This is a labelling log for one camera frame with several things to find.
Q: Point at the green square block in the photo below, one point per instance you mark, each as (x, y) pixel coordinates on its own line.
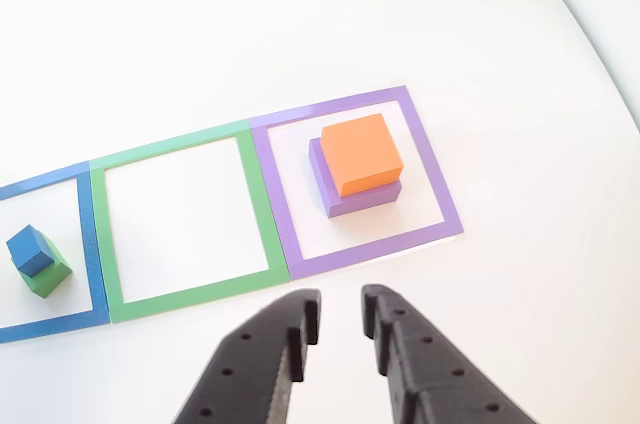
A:
(50, 279)

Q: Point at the blue square frame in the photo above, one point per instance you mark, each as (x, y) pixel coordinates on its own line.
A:
(92, 254)

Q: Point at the small blue cube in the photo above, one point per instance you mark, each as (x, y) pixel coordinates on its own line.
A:
(27, 249)

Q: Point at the purple square frame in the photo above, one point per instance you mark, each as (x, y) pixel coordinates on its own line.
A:
(435, 174)

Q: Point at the orange square block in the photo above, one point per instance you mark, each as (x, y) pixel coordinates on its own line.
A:
(362, 151)

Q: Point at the purple square block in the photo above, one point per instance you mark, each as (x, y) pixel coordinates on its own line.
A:
(320, 174)

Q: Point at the green square frame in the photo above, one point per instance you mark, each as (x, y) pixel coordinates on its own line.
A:
(260, 204)

